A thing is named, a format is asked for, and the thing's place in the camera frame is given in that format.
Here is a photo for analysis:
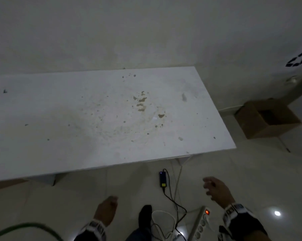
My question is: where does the person's right hand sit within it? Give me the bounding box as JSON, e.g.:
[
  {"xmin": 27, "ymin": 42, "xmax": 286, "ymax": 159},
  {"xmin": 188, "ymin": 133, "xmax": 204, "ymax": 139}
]
[{"xmin": 202, "ymin": 176, "xmax": 236, "ymax": 209}]

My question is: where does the person's left hand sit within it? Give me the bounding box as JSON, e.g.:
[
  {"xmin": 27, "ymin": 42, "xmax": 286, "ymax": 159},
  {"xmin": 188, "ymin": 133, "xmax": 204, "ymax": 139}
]
[{"xmin": 93, "ymin": 195, "xmax": 119, "ymax": 228}]

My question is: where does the person's black shoe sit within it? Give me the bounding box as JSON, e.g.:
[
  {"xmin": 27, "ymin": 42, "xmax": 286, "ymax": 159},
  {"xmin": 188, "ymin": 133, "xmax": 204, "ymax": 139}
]
[{"xmin": 138, "ymin": 205, "xmax": 153, "ymax": 235}]

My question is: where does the person's blue jeans leg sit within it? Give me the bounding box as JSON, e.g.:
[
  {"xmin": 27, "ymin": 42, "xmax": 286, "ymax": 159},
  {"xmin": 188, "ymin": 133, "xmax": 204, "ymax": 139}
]
[{"xmin": 125, "ymin": 227, "xmax": 151, "ymax": 241}]

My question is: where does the left wristband with markers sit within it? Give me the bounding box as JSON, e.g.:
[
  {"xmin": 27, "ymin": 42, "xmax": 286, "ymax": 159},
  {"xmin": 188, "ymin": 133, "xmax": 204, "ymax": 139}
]
[{"xmin": 74, "ymin": 219, "xmax": 107, "ymax": 241}]

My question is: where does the wristband with markers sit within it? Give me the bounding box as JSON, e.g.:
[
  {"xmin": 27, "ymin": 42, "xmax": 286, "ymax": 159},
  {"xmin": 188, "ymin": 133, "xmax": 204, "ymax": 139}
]
[
  {"xmin": 217, "ymin": 203, "xmax": 268, "ymax": 241},
  {"xmin": 74, "ymin": 219, "xmax": 107, "ymax": 241}
]

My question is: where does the white power strip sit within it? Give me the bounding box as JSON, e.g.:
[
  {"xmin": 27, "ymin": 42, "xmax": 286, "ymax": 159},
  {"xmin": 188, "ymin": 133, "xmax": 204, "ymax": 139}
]
[{"xmin": 187, "ymin": 206, "xmax": 211, "ymax": 241}]

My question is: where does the right wristband with markers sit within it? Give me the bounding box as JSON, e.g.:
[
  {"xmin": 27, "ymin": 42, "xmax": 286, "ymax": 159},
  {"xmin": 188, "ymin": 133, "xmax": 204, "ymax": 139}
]
[{"xmin": 217, "ymin": 203, "xmax": 268, "ymax": 241}]

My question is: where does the black power adapter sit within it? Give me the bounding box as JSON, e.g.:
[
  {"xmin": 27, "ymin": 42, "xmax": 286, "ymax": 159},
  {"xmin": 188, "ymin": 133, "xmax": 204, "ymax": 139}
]
[{"xmin": 159, "ymin": 171, "xmax": 168, "ymax": 189}]

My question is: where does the brown cardboard box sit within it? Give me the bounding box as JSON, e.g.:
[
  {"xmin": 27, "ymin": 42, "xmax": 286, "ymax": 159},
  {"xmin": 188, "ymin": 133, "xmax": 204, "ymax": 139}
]
[{"xmin": 235, "ymin": 99, "xmax": 302, "ymax": 140}]

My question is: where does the white table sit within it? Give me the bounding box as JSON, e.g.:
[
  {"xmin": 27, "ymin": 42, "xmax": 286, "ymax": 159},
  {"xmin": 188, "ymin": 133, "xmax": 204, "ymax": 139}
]
[{"xmin": 0, "ymin": 66, "xmax": 237, "ymax": 186}]

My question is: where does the black recycling symbol sticker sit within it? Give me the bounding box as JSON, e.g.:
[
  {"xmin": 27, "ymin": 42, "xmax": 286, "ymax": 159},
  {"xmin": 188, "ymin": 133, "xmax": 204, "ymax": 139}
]
[{"xmin": 285, "ymin": 49, "xmax": 302, "ymax": 68}]

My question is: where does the thin grey cable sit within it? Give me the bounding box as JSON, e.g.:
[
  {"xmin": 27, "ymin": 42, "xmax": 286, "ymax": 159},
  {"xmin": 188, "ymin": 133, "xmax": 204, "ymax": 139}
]
[{"xmin": 171, "ymin": 163, "xmax": 184, "ymax": 206}]

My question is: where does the black adapter cable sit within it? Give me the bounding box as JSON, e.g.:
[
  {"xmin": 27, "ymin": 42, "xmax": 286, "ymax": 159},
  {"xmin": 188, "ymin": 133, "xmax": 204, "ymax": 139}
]
[{"xmin": 162, "ymin": 169, "xmax": 188, "ymax": 241}]

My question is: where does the white looped cable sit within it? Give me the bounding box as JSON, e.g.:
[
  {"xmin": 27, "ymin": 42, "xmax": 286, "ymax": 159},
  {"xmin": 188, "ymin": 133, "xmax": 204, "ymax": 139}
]
[{"xmin": 151, "ymin": 210, "xmax": 181, "ymax": 241}]

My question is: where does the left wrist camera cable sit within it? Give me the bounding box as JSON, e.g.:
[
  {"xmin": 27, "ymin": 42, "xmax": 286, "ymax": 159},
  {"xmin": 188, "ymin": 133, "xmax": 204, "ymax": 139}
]
[{"xmin": 0, "ymin": 222, "xmax": 65, "ymax": 241}]

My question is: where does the white wall cable conduit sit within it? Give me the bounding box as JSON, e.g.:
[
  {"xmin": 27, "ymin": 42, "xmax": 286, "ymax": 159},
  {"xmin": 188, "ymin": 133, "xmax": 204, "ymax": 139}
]
[{"xmin": 217, "ymin": 105, "xmax": 244, "ymax": 113}]

